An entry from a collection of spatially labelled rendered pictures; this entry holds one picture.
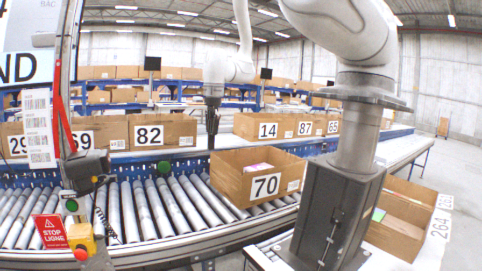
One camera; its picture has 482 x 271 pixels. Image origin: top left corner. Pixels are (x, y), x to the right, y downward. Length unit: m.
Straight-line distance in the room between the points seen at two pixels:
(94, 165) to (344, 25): 0.55
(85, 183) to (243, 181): 0.58
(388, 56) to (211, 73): 0.65
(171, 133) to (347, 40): 1.03
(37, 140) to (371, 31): 0.74
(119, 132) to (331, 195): 1.01
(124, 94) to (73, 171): 4.93
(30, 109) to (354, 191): 0.79
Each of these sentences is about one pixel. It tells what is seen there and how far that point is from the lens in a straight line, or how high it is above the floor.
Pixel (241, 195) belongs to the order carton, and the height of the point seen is 0.82.
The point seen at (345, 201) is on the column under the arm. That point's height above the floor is 1.01.
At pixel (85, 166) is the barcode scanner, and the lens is 0.53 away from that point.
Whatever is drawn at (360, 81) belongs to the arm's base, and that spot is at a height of 1.29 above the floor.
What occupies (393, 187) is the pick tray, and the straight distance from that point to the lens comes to 1.41.
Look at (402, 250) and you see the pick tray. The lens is 0.85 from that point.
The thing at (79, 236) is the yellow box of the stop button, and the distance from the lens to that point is 0.63.
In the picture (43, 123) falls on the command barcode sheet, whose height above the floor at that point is 1.16.
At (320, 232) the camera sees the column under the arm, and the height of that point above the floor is 0.89.
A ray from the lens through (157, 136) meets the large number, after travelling 1.19.
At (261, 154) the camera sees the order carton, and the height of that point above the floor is 0.87.
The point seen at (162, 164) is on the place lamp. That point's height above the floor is 0.83.
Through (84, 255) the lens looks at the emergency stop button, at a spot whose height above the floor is 0.85.
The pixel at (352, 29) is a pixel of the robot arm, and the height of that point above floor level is 1.35.
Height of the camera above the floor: 1.24
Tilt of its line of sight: 13 degrees down
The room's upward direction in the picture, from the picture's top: 4 degrees clockwise
